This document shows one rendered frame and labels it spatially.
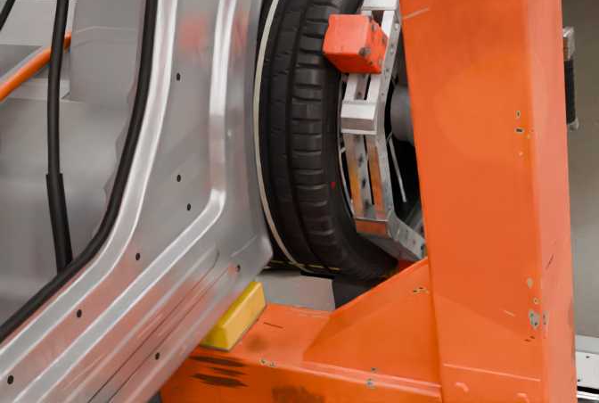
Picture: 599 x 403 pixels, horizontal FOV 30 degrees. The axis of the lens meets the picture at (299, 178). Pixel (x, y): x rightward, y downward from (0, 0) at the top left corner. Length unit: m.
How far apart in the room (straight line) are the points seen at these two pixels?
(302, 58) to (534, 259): 0.59
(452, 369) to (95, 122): 0.70
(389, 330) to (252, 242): 0.31
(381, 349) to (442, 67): 0.50
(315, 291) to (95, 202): 1.55
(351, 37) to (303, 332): 0.48
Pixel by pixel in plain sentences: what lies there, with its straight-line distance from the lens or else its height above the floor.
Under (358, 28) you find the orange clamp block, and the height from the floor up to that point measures 1.11.
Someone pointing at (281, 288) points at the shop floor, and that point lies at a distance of 3.23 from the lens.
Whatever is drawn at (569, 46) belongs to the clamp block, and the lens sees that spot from 2.16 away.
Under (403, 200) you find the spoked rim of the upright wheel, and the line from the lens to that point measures 2.30.
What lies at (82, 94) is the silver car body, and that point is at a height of 1.05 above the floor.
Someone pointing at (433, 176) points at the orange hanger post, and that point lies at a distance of 1.47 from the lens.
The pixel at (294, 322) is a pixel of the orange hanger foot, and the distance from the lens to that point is 1.87.
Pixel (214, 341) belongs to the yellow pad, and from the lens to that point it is 1.83.
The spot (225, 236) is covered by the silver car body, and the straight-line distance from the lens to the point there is 1.76.
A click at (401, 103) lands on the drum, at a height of 0.88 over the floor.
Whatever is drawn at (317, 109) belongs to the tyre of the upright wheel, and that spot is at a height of 0.98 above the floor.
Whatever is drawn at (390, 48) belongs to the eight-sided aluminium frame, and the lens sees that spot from 1.92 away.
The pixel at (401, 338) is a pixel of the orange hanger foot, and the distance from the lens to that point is 1.67.
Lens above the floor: 1.73
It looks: 27 degrees down
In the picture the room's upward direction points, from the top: 9 degrees counter-clockwise
